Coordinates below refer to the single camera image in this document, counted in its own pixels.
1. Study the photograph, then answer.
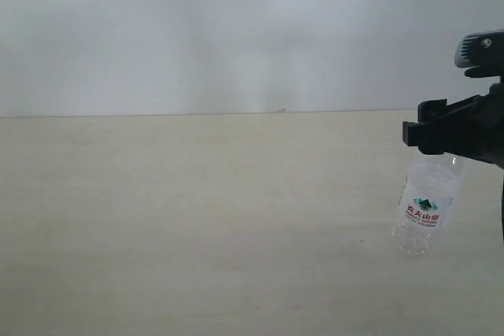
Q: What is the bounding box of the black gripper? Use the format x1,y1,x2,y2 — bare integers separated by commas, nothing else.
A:
402,77,503,167

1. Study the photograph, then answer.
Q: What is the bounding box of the clear water bottle white cap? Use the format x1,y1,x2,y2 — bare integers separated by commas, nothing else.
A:
391,153,465,257

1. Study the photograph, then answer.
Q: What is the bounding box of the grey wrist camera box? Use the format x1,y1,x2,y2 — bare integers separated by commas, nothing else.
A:
454,29,503,79

